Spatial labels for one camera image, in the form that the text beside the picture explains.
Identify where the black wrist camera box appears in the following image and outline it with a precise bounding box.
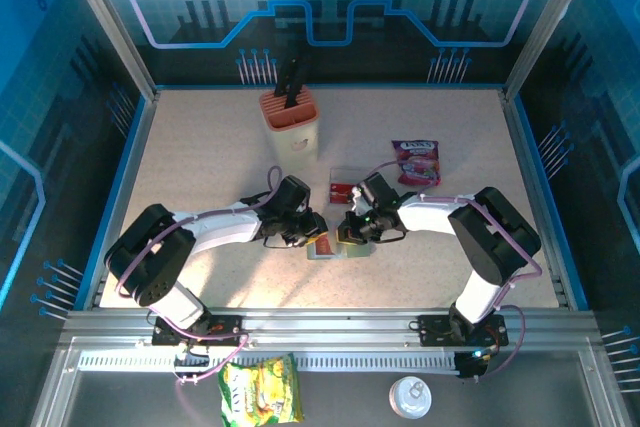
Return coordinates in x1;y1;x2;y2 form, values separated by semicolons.
276;175;312;216
356;171;401;209

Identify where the aluminium frame post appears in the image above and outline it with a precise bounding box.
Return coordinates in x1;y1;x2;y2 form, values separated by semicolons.
55;0;160;101
502;0;604;101

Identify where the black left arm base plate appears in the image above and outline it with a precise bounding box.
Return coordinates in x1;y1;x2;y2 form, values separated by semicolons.
152;314;251;348

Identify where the purple berries candy bag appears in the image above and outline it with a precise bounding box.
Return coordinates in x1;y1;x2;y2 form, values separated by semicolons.
390;139;442;187

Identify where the clear plastic box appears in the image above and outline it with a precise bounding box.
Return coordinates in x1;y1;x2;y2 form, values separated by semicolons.
329;165;370;207

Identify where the slotted white cable duct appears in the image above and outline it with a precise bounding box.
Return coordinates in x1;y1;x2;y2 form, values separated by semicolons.
77;351;461;374

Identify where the aluminium mounting rail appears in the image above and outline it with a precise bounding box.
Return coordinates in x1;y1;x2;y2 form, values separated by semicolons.
62;306;604;351

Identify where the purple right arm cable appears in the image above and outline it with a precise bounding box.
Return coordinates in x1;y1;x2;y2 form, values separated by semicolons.
367;160;544;308

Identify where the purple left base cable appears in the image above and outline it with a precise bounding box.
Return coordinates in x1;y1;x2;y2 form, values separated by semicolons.
169;332;250;386

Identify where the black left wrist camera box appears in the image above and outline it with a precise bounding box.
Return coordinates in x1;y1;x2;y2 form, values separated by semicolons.
276;175;312;216

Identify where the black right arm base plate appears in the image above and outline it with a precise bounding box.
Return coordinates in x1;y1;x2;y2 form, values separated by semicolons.
417;314;510;348

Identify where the black handled knife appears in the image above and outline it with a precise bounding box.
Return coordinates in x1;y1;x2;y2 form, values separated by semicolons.
272;56;300;98
283;57;310;110

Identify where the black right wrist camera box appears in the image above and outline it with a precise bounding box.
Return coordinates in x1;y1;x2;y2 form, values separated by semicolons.
356;171;401;209

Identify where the black controller box green light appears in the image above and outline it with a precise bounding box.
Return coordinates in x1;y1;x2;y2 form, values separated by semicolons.
453;346;496;382

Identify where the pale green card holder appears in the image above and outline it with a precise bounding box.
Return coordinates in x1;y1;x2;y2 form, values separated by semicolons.
305;232;375;262

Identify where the yellow green candy bag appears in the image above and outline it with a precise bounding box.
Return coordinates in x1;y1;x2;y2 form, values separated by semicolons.
217;352;306;427

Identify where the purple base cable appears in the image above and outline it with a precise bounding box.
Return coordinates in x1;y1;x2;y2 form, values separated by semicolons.
169;332;250;386
479;304;526;379

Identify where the white tin can pull tab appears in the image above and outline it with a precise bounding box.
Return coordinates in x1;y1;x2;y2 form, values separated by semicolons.
388;375;433;419

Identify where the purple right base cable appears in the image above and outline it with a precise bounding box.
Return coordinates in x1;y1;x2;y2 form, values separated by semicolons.
479;304;526;379

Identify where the cream knife block terracotta top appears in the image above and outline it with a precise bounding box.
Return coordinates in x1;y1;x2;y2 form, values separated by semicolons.
258;86;322;174

